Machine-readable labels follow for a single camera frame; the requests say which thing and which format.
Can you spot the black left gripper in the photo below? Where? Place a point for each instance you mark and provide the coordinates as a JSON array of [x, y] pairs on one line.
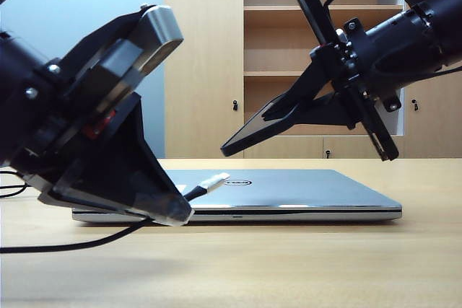
[[72, 113]]

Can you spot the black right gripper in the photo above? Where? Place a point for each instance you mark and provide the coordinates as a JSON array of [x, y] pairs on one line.
[[346, 62]]

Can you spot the black smartphone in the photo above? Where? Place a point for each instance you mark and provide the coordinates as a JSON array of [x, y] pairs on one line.
[[249, 131]]

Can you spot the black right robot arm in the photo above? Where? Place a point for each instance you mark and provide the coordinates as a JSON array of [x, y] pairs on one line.
[[415, 34]]

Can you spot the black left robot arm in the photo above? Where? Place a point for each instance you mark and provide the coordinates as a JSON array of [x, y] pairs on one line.
[[18, 88]]

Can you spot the wooden cabinet shelf board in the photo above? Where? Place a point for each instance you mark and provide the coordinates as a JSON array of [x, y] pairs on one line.
[[274, 73], [274, 7]]

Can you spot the black cabinet door key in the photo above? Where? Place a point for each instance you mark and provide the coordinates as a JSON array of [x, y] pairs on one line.
[[327, 153], [415, 105], [235, 105]]

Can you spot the silver Dell laptop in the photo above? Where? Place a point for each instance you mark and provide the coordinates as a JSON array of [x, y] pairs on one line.
[[307, 192]]

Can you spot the light wooden cabinet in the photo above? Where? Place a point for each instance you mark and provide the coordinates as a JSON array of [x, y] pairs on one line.
[[202, 70]]

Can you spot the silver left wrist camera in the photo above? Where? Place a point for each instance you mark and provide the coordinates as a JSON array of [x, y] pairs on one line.
[[159, 37]]

